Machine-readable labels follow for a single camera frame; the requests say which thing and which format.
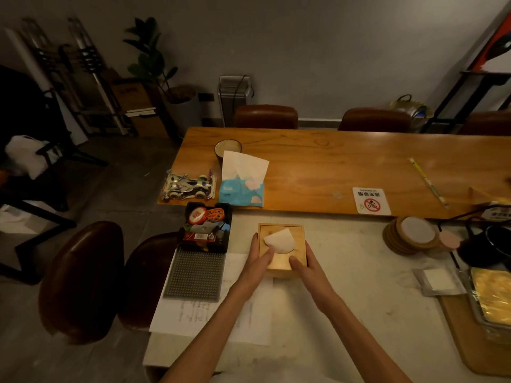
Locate blue tissue packet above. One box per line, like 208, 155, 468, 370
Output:
218, 150, 270, 208

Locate clear tray with yellow sheet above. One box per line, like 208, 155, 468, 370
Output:
458, 267, 511, 347

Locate woven basket bag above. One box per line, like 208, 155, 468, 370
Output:
390, 94, 434, 131

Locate cup of coffee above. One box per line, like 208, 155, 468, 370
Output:
214, 139, 244, 168

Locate white no-smoking sign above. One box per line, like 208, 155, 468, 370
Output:
352, 187, 392, 216

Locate person's left hand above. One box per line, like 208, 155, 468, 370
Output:
231, 233, 276, 300

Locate black kettle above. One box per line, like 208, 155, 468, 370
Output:
457, 222, 511, 271

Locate white air purifier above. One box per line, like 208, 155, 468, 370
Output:
217, 75, 254, 128

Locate white tissue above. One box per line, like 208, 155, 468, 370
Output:
263, 228, 297, 254

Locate silver toy race car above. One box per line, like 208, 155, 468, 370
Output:
160, 170, 218, 203

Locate brown leather chair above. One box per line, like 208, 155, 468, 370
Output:
458, 110, 511, 136
338, 107, 413, 133
117, 231, 181, 332
233, 104, 299, 130
38, 221, 125, 346

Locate person's left forearm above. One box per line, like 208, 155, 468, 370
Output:
160, 286, 276, 383

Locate green potted plant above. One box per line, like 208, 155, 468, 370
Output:
122, 16, 203, 137

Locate clear plastic pouch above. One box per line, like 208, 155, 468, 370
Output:
412, 265, 467, 297

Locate metal tripod stands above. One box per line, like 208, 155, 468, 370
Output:
19, 17, 134, 137

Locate black cable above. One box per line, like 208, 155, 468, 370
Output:
437, 205, 511, 232

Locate wooden board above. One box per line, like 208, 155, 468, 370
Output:
438, 293, 511, 378

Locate person's right hand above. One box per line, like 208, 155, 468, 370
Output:
288, 240, 345, 316

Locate white plastic bag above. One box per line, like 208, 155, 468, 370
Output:
4, 135, 61, 180

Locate wooden tissue box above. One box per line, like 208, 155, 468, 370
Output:
258, 223, 307, 279

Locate stack of wooden coasters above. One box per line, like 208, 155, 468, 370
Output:
382, 215, 440, 256

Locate black parts tray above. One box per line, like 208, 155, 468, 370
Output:
178, 201, 233, 254

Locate grey studded mat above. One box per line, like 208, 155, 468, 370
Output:
163, 247, 226, 303

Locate black folding chair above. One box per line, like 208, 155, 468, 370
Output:
0, 65, 109, 286

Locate pink round coaster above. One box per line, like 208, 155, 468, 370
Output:
438, 230, 462, 252

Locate cardboard box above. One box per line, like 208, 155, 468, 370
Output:
109, 77, 171, 139

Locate white paper sheet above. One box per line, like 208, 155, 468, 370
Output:
149, 253, 274, 347

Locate white labelled box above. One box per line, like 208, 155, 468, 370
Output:
481, 206, 511, 222

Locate red and black poster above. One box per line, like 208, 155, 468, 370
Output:
468, 11, 511, 73

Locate yellow green pencil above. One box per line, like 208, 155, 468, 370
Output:
407, 157, 450, 208

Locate black metal shelf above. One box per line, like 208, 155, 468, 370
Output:
422, 69, 511, 134

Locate person's right forearm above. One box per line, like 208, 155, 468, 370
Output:
323, 297, 413, 383

